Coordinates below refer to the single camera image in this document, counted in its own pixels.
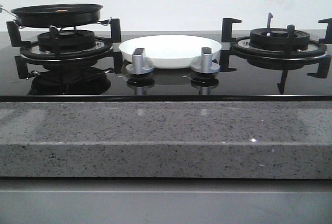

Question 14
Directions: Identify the white plate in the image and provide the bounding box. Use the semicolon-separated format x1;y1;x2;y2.
119;35;222;69

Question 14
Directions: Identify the black frying pan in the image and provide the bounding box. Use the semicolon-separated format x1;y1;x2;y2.
9;3;103;28

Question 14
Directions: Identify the silver left stove knob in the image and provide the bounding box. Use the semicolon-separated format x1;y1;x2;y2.
126;48;155;75

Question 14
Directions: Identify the silver stove knob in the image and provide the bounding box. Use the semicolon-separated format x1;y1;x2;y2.
126;48;155;75
191;47;220;74

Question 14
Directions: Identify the silver right stove knob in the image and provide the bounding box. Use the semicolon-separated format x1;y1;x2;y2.
191;47;220;74

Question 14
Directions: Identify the black glass cooktop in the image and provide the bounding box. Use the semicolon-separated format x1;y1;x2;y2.
1;32;331;102

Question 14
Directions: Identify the black right pan support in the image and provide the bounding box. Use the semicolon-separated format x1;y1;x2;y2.
220;13;331;93

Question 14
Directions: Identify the black pan support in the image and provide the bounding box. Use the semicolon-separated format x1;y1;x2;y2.
220;13;331;93
6;18;121;79

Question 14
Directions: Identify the black left gas burner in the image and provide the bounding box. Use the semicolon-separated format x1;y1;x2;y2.
37;30;96;52

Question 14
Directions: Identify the black gas burner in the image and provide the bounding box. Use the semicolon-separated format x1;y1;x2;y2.
249;28;310;51
37;30;96;52

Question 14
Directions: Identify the black right gas burner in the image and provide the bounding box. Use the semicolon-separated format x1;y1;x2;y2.
249;28;310;51

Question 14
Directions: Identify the black left pan support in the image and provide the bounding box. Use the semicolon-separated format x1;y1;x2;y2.
6;18;121;79

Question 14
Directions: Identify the grey cabinet front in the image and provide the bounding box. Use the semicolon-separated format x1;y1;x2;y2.
1;179;331;223

